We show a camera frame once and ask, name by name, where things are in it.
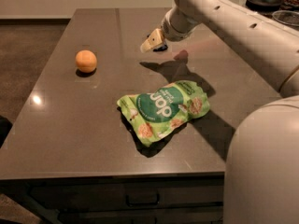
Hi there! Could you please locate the orange fruit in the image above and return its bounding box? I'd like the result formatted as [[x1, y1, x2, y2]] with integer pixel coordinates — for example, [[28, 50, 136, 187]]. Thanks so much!
[[75, 50, 97, 73]]

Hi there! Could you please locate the clear glass bowl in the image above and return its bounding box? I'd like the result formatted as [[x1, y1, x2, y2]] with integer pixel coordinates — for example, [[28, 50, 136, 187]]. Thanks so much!
[[272, 10, 299, 27]]

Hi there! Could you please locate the glass jar with black lid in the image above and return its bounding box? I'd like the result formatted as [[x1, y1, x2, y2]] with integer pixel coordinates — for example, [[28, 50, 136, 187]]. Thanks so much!
[[246, 0, 282, 12]]

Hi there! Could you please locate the dark drawer handle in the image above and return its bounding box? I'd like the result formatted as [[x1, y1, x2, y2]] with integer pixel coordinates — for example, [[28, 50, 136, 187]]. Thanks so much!
[[125, 193, 160, 207]]

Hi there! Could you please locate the dark blue rxbar wrapper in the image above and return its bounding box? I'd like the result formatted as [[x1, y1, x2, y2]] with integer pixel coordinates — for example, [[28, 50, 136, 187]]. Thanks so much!
[[153, 44, 168, 52]]

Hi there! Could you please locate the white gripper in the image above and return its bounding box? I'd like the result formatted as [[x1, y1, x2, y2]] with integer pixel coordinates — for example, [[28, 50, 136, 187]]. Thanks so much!
[[140, 7, 199, 53]]

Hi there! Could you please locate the black object at left edge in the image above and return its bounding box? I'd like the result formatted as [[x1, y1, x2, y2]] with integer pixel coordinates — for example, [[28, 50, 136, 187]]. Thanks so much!
[[0, 116, 12, 147]]

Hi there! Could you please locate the green snack bag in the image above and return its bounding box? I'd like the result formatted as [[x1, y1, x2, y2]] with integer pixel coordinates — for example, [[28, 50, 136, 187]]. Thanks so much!
[[117, 80, 210, 147]]

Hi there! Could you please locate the dark cabinet drawer front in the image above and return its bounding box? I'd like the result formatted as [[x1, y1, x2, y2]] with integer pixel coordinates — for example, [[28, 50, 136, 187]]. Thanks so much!
[[30, 179, 223, 211]]

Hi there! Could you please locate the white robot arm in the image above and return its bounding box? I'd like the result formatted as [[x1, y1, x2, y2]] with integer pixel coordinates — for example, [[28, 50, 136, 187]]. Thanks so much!
[[141, 0, 299, 224]]

